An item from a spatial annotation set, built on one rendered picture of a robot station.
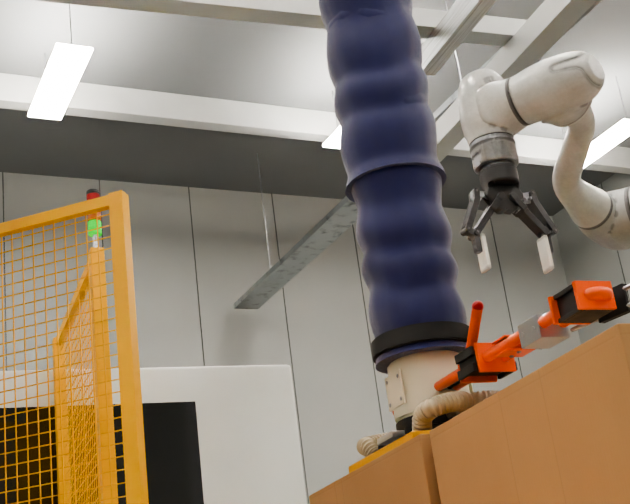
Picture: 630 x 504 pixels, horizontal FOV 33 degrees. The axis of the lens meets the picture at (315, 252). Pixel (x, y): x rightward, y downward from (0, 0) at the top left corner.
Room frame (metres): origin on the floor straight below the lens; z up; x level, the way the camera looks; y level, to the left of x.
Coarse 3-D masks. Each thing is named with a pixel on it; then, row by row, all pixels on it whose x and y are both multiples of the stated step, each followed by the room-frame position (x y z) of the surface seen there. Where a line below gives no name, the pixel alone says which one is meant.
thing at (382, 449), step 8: (408, 432) 2.18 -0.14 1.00; (416, 432) 2.09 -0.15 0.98; (424, 432) 2.09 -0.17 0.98; (400, 440) 2.13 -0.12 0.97; (408, 440) 2.10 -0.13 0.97; (384, 448) 2.21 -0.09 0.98; (392, 448) 2.17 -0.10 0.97; (368, 456) 2.29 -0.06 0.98; (376, 456) 2.25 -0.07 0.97; (360, 464) 2.33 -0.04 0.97
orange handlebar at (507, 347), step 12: (588, 288) 1.69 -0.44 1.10; (600, 288) 1.69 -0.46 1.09; (540, 324) 1.82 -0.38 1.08; (504, 336) 1.93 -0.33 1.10; (516, 336) 1.89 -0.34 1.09; (492, 348) 1.98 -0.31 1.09; (504, 348) 1.94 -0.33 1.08; (516, 348) 1.94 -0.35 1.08; (504, 360) 2.03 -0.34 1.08; (456, 372) 2.12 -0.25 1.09; (444, 384) 2.17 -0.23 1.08
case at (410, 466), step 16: (400, 448) 2.01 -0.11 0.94; (416, 448) 1.95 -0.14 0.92; (368, 464) 2.16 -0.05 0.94; (384, 464) 2.09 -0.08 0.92; (400, 464) 2.02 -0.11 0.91; (416, 464) 1.96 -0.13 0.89; (432, 464) 1.94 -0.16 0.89; (352, 480) 2.24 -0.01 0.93; (368, 480) 2.17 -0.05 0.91; (384, 480) 2.10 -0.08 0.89; (400, 480) 2.03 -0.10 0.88; (416, 480) 1.97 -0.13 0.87; (432, 480) 1.94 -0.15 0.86; (320, 496) 2.42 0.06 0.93; (336, 496) 2.33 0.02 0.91; (352, 496) 2.25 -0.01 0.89; (368, 496) 2.18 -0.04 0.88; (384, 496) 2.11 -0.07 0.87; (400, 496) 2.04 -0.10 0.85; (416, 496) 1.98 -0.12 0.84; (432, 496) 1.94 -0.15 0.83
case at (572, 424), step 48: (624, 336) 1.37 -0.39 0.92; (528, 384) 1.59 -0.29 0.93; (576, 384) 1.48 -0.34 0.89; (624, 384) 1.38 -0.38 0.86; (432, 432) 1.91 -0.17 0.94; (480, 432) 1.75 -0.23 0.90; (528, 432) 1.61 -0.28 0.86; (576, 432) 1.50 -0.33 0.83; (624, 432) 1.40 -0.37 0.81; (480, 480) 1.77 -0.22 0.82; (528, 480) 1.64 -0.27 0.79; (576, 480) 1.52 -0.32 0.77; (624, 480) 1.42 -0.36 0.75
